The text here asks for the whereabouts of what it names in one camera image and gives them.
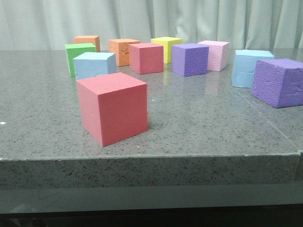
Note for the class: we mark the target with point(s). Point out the light blue foam cube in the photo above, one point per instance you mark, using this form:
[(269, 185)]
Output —
[(92, 64), (244, 66)]

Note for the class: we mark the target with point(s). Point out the large red foam cube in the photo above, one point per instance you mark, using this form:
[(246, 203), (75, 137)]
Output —
[(113, 107)]

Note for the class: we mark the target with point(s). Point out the pink-red foam cube middle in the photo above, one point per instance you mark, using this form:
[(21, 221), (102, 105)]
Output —
[(146, 58)]

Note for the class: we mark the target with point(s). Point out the purple foam cube middle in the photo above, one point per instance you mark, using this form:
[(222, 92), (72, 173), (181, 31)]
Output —
[(189, 59)]

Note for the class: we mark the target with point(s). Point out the orange foam cube dented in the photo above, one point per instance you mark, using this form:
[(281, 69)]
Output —
[(121, 48)]

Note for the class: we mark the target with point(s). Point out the yellow foam cube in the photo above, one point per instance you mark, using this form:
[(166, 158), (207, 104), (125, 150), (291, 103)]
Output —
[(167, 42)]

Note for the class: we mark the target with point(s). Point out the light pink foam cube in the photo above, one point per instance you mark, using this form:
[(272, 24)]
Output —
[(218, 54)]

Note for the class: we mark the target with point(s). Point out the orange foam cube back left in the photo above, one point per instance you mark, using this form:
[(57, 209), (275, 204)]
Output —
[(94, 39)]

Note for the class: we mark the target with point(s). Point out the green foam cube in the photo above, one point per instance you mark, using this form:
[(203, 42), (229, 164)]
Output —
[(74, 50)]

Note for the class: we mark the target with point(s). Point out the large purple foam cube right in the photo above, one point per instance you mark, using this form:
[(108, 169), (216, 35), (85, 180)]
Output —
[(278, 82)]

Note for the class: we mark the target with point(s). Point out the white curtain backdrop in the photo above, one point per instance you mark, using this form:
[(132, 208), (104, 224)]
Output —
[(246, 24)]

